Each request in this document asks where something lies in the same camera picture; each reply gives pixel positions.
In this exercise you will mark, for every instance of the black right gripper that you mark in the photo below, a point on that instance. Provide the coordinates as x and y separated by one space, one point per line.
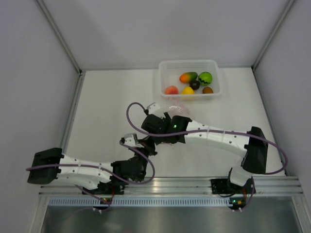
165 117

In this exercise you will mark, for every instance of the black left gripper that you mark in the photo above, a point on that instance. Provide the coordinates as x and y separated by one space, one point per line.
148 144

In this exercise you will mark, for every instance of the clear zip top bag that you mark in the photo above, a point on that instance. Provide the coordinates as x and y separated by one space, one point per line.
177 109

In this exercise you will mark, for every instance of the orange peach fake fruit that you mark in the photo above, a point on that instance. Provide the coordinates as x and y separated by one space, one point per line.
171 90

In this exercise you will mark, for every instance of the yellow fake pepper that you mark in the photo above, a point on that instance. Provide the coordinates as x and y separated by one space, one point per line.
188 91

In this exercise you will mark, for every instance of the orange green fake mango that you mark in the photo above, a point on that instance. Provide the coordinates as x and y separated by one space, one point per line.
188 76

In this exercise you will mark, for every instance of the dark purple fake plum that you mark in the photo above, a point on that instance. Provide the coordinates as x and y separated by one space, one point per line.
194 84

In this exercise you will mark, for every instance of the brown fake kiwi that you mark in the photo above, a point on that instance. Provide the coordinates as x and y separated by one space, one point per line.
207 90

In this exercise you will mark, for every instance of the green fake apple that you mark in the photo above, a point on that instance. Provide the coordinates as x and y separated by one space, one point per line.
205 78

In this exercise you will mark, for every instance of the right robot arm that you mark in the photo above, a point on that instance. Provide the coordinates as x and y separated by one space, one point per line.
250 148

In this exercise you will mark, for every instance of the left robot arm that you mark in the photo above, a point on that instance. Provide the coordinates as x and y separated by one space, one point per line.
95 178

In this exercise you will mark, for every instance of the white plastic basket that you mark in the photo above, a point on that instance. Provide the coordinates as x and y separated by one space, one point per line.
170 71

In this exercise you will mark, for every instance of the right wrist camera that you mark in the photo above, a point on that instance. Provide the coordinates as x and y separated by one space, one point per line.
155 109

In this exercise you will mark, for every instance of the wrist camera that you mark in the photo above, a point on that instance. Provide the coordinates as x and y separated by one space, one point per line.
131 140
155 109

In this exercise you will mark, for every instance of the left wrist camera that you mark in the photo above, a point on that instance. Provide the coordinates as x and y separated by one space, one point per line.
131 140

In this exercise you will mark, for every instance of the white slotted cable duct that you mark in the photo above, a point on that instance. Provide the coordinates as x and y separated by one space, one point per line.
147 202

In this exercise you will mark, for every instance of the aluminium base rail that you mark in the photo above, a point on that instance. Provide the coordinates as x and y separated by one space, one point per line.
188 186

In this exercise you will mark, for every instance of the aluminium frame rail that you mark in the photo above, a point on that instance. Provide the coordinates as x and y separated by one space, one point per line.
58 34

